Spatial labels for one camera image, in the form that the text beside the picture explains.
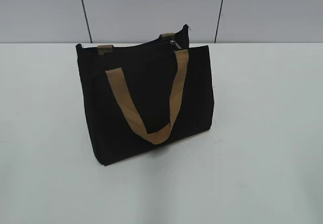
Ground silver zipper pull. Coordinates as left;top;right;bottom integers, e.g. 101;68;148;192
170;40;182;50

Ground black tote bag tan handles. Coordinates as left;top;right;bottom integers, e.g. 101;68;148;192
76;25;214;165

